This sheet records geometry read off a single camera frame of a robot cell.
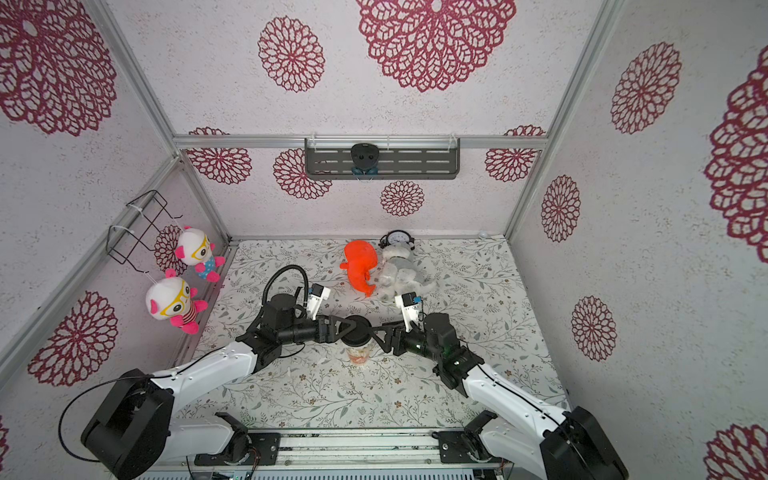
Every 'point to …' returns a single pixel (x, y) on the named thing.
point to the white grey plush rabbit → (400, 273)
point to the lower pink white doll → (174, 297)
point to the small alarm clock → (397, 236)
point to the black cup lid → (360, 335)
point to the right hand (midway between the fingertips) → (375, 327)
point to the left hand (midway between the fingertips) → (350, 329)
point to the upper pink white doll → (194, 248)
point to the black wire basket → (121, 241)
